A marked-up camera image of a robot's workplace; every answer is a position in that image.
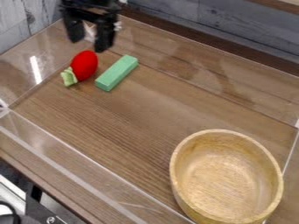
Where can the black metal table mount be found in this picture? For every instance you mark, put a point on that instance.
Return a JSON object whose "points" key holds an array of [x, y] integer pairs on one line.
{"points": [[44, 209]]}

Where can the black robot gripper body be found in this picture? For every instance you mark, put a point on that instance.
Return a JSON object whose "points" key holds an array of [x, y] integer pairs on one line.
{"points": [[89, 10]]}

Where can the green rectangular block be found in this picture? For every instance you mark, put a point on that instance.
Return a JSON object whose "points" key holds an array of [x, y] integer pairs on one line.
{"points": [[108, 80]]}

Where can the clear acrylic enclosure wall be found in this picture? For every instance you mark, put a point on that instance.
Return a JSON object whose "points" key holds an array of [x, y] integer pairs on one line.
{"points": [[95, 147]]}

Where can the red plush strawberry toy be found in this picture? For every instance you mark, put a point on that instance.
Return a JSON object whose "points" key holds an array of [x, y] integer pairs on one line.
{"points": [[81, 68]]}

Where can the light wooden bowl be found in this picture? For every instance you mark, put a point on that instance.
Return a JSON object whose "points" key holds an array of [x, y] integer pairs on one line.
{"points": [[225, 178]]}

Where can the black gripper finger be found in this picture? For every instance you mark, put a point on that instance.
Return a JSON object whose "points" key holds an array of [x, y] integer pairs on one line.
{"points": [[73, 27], [105, 32]]}

